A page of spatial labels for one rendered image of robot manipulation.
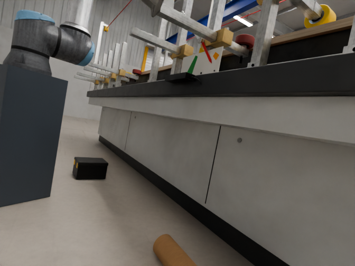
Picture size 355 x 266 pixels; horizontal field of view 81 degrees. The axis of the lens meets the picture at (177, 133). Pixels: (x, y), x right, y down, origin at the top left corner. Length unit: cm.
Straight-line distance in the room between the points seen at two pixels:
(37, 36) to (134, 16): 842
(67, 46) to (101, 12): 799
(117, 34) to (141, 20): 124
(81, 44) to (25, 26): 23
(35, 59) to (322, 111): 111
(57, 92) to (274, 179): 103
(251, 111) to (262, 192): 35
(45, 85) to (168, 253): 88
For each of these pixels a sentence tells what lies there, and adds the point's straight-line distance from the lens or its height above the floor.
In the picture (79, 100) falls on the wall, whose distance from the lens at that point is 848.
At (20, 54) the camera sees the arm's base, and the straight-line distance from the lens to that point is 119.
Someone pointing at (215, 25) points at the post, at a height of 90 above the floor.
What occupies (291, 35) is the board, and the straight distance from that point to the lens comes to 94.
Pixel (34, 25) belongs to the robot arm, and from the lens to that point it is 121.
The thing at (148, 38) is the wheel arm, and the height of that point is 83.
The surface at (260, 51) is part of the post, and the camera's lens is 71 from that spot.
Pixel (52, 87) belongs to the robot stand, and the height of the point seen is 55.
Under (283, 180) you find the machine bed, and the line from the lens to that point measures 84.
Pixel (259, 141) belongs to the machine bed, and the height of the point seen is 48.
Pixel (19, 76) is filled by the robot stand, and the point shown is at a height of 56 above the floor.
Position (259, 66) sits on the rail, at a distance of 67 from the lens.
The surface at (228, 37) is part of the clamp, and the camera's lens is 87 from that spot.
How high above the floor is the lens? 50
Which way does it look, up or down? 3 degrees down
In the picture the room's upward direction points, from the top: 11 degrees clockwise
